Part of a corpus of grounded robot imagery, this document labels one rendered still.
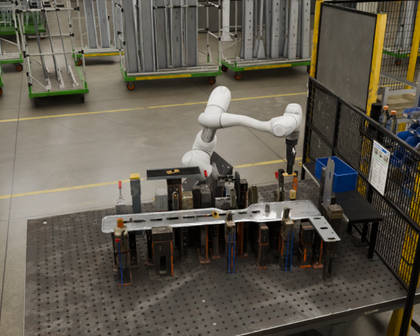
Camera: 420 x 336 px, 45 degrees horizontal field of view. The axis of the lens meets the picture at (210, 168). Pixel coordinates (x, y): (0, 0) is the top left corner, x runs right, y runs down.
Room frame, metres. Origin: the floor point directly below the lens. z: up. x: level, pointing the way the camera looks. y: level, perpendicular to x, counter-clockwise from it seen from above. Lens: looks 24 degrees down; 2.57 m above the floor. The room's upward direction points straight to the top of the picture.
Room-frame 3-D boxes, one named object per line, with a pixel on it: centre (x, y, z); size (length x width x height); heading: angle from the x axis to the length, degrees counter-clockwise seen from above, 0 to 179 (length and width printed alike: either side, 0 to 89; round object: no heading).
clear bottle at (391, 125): (2.96, -1.13, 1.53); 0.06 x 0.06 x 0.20
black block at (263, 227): (2.66, -0.33, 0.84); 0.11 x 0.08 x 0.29; 9
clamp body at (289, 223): (2.65, -0.47, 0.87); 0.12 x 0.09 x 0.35; 9
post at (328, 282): (2.51, -0.71, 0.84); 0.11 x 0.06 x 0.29; 9
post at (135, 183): (3.04, 0.50, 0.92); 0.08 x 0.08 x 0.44; 9
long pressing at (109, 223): (2.78, -0.02, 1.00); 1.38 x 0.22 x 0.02; 99
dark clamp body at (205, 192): (2.98, 0.03, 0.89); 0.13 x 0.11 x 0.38; 9
